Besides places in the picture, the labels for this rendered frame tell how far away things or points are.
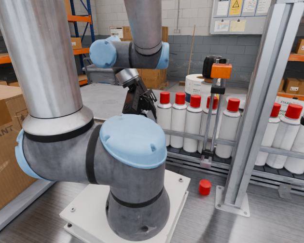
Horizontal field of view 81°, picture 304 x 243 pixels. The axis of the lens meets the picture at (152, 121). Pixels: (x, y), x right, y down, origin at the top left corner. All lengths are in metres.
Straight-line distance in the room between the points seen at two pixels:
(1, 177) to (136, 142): 0.41
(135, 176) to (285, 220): 0.44
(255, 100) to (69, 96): 0.35
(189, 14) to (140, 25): 4.86
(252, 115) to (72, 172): 0.37
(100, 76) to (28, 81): 2.55
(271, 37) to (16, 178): 0.68
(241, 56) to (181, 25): 1.69
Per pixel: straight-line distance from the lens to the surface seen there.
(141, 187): 0.33
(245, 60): 5.09
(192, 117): 0.59
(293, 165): 0.69
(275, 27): 0.41
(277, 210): 0.64
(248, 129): 0.45
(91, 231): 0.47
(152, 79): 4.10
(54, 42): 0.30
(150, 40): 0.46
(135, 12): 0.41
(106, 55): 0.53
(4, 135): 0.58
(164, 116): 0.61
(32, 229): 0.59
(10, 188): 0.64
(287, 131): 0.63
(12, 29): 0.30
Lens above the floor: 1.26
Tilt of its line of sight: 26 degrees down
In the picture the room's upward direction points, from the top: straight up
